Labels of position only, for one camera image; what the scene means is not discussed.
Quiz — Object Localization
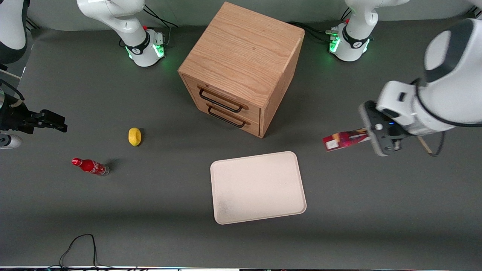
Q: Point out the oak wooden drawer cabinet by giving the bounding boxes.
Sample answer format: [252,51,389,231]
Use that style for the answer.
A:
[178,2,305,139]

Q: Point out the red cola bottle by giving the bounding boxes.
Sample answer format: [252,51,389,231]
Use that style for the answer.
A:
[72,157,110,176]

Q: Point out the black metal drawer handle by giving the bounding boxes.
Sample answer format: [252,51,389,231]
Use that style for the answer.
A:
[207,105,247,128]
[198,87,244,113]

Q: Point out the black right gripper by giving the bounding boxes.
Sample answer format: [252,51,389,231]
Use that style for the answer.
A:
[0,99,69,135]

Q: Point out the black looped table cable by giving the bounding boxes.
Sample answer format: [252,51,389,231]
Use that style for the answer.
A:
[59,233,113,270]

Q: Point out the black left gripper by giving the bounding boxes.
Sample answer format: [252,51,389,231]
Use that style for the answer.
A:
[387,121,410,152]

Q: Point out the beige rectangular tray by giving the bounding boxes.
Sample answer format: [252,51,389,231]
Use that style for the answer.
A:
[210,151,307,225]

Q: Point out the red cookie box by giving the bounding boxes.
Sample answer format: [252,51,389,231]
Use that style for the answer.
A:
[322,128,372,152]

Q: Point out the black base cables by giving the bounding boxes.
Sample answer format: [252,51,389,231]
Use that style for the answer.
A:
[143,4,178,48]
[288,8,353,44]

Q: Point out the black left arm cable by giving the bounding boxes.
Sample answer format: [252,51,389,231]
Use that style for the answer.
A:
[412,77,482,157]

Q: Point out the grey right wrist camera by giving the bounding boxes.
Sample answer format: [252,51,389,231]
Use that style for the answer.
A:
[0,134,22,149]

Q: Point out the black left base cables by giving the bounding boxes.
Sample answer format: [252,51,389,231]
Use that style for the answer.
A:
[288,8,353,44]

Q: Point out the black right base cables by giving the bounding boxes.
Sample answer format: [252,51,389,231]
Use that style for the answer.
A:
[143,4,178,48]

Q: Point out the wooden drawer front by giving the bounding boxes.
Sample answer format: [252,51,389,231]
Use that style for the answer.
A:
[183,75,261,123]
[193,99,261,137]

